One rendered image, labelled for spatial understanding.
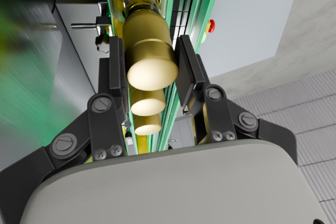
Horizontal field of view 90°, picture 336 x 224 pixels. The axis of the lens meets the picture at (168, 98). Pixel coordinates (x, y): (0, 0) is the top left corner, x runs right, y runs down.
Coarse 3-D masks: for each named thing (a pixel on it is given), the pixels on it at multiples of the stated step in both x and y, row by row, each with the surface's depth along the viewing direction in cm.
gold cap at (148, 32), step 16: (144, 16) 11; (160, 16) 12; (128, 32) 11; (144, 32) 10; (160, 32) 11; (128, 48) 10; (144, 48) 10; (160, 48) 10; (128, 64) 10; (144, 64) 10; (160, 64) 10; (176, 64) 10; (128, 80) 11; (144, 80) 11; (160, 80) 11
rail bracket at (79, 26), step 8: (104, 0) 32; (104, 8) 32; (96, 16) 30; (104, 16) 30; (72, 24) 29; (80, 24) 29; (88, 24) 29; (96, 24) 29; (104, 24) 29; (104, 32) 28; (112, 32) 30; (96, 40) 27; (104, 40) 27; (104, 48) 28
